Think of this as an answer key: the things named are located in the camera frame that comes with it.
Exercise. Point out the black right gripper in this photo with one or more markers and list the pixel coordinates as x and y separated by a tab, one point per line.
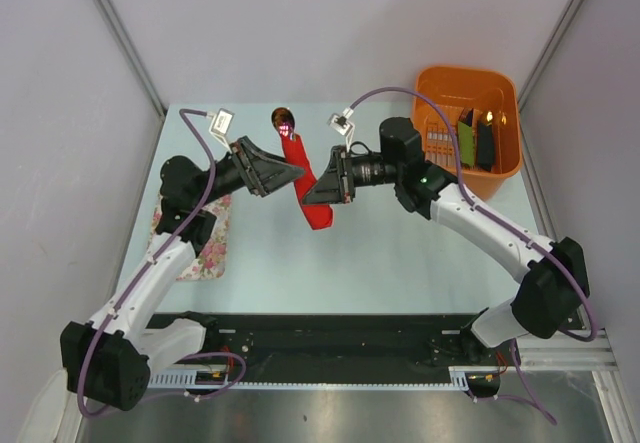
335	187

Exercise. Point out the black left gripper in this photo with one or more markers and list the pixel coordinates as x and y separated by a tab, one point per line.
262	173

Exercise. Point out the red paper napkin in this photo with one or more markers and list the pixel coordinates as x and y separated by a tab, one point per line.
318	217

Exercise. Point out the rainbow iridescent spoon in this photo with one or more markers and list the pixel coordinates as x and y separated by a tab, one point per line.
283	122

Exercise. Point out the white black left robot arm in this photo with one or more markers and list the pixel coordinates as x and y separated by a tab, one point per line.
111	358

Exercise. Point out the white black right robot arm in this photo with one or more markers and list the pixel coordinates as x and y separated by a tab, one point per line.
552	276

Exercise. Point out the black napkin roll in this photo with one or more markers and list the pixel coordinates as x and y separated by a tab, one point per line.
485	147

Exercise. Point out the floral patterned tray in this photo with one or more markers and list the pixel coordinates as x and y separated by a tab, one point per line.
210	263

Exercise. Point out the orange plastic basket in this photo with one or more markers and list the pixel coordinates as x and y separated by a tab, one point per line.
476	123

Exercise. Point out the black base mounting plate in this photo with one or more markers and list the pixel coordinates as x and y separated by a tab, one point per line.
348	349

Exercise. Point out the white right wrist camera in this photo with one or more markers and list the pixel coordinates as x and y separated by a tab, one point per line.
342	124

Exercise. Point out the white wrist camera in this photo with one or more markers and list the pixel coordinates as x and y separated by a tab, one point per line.
220	122
342	124

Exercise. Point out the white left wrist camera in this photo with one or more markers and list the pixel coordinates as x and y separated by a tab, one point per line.
220	122

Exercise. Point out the white slotted cable duct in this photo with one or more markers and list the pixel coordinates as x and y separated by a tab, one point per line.
173	378

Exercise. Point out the aluminium frame rail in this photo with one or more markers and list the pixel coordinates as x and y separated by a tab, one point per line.
563	353

